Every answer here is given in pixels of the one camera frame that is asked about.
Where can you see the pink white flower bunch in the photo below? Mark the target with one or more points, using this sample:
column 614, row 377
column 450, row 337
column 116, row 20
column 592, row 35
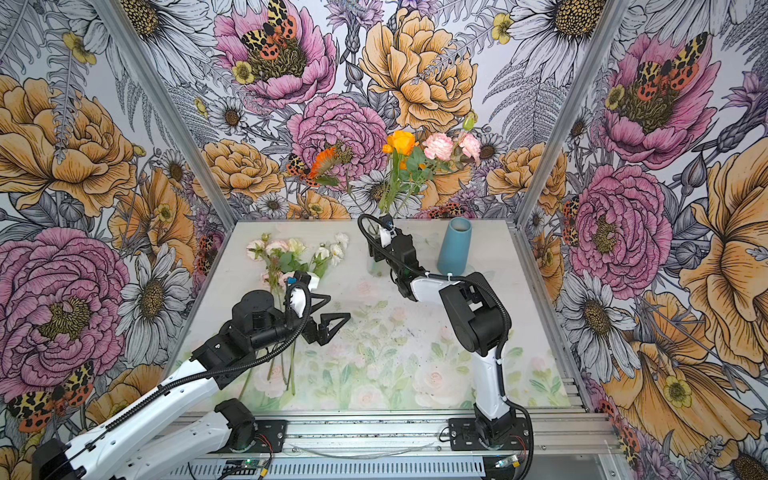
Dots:
column 286, row 261

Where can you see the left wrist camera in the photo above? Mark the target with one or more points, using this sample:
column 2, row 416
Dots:
column 301, row 284

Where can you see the orange marigold flower stem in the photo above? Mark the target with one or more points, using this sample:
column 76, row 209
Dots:
column 337, row 182

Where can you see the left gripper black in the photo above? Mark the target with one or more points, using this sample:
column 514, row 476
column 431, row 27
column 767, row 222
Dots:
column 308, row 312

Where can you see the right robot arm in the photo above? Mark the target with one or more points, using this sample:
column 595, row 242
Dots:
column 477, row 317

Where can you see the large pink peony stem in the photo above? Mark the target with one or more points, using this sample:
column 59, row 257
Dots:
column 441, row 153

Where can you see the teal ceramic vase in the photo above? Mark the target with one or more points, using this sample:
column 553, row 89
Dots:
column 454, row 252

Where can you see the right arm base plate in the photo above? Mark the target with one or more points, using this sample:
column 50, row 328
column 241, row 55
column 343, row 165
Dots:
column 467, row 434

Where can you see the aluminium front rail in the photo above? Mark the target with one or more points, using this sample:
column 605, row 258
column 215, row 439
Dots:
column 428, row 432

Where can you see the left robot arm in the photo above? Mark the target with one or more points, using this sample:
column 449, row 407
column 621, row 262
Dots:
column 101, row 451

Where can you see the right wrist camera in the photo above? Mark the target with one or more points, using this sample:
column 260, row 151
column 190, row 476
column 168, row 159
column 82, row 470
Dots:
column 386, row 235

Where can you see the clear ribbed glass vase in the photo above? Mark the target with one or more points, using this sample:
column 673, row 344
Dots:
column 377, row 265

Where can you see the yellow orange poppy stem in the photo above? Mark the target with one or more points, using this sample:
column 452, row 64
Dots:
column 397, row 168

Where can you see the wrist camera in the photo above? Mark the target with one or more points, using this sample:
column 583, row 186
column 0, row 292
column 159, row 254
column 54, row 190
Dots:
column 301, row 284
column 386, row 235

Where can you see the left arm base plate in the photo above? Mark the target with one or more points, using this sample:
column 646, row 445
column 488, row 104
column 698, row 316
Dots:
column 258, row 436

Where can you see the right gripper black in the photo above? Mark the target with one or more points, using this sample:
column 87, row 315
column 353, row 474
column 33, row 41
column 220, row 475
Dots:
column 393, row 253

